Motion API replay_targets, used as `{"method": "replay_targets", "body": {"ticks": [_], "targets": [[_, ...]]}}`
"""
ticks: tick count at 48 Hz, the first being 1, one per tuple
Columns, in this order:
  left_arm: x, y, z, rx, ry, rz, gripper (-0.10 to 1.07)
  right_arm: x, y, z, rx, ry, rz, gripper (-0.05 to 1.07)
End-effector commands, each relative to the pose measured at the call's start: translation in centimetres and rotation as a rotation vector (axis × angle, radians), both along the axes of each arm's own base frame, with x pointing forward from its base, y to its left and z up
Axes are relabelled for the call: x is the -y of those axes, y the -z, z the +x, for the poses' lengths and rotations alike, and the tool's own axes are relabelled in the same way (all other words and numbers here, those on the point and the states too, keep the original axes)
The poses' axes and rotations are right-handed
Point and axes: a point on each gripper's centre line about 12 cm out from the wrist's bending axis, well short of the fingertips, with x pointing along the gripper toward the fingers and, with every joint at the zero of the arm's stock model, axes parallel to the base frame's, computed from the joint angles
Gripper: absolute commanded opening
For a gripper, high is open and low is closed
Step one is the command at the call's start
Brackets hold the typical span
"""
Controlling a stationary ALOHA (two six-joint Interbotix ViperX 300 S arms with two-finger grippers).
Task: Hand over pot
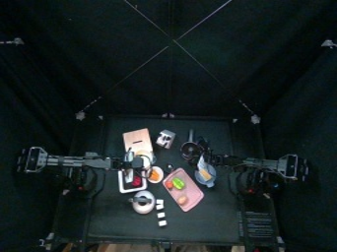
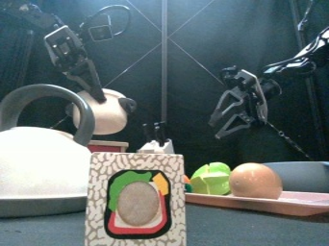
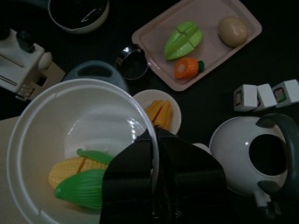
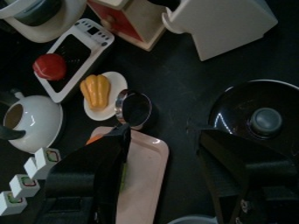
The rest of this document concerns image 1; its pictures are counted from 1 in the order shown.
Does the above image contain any black toy pot with handle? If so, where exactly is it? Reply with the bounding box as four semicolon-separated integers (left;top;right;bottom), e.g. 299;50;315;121
180;129;206;162

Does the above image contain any orange toy carrot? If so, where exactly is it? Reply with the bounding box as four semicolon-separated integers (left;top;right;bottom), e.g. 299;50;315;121
149;169;162;182

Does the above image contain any red toy food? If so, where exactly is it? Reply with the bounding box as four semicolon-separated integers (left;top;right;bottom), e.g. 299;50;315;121
130;175;145;188

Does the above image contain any yellow and white toy food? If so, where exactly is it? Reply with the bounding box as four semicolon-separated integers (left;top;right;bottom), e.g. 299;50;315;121
198;155;214;183

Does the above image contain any blue bowl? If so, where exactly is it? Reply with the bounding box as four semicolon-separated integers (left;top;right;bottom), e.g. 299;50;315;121
194;161;219;189

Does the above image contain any light wooden cutting board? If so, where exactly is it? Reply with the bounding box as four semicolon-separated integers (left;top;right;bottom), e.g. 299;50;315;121
122;127;156;155

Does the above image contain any green toy pepper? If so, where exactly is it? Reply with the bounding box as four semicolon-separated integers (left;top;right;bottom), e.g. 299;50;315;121
172;176;188;191

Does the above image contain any pink tray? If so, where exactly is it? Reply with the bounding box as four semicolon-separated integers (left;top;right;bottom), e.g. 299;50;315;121
162;167;206;213

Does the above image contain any white text label sticker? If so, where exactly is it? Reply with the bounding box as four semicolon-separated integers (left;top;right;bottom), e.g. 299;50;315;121
243;211;277;244

